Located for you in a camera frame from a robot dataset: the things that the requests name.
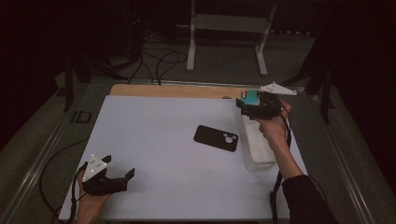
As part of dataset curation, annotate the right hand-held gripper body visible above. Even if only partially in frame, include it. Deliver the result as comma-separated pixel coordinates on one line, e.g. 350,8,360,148
247,81,298,121

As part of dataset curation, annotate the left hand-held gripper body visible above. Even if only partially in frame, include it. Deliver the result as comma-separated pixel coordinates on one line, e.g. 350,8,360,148
81,154,129,197

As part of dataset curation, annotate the black phone case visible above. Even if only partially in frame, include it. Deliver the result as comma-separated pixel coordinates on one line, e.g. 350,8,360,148
193,124,239,153

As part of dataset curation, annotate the white plastic bin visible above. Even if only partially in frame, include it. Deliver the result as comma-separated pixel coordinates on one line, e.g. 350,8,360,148
237,105,278,173

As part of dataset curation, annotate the person's right hand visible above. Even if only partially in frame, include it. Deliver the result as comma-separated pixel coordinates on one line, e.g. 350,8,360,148
256,100,292,151

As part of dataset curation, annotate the person's left hand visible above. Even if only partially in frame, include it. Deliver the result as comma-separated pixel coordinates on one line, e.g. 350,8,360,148
76,170,110,219

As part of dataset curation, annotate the black floor socket plate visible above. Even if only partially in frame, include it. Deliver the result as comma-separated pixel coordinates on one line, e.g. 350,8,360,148
70,110,92,124

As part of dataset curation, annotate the black stand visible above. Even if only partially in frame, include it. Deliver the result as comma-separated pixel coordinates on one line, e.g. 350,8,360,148
63,52,129,112
279,62,336,124

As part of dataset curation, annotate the white table mat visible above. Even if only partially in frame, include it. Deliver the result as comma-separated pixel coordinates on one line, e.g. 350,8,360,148
58,94,309,221

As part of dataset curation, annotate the wooden table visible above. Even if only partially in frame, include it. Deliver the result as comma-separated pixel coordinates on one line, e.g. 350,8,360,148
109,83,265,101

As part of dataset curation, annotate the white metal stand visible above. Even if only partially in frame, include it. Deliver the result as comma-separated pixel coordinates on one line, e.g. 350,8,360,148
176,0,278,77

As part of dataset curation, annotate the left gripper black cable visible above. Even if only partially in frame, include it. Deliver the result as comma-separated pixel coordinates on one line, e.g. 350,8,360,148
39,138,90,224

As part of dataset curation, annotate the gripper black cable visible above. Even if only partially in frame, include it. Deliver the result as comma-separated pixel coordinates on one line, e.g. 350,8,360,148
268,105,292,224
39,138,90,224

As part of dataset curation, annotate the black floor cable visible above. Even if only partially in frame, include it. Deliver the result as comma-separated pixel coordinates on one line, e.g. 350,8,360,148
126,31,157,86
154,50,189,86

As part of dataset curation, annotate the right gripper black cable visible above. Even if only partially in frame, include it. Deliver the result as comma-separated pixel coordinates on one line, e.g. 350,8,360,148
268,105,292,224

